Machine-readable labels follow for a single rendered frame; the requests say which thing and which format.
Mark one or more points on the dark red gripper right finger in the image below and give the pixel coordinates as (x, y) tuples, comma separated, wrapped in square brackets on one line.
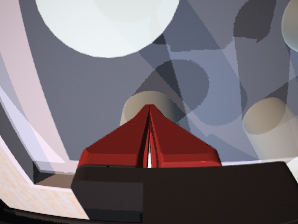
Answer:
[(171, 146)]

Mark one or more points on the white cylinder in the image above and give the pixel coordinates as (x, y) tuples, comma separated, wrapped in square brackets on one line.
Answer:
[(272, 129), (135, 103), (107, 28), (289, 25)]

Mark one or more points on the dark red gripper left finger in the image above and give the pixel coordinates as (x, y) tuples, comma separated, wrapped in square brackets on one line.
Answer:
[(126, 145)]

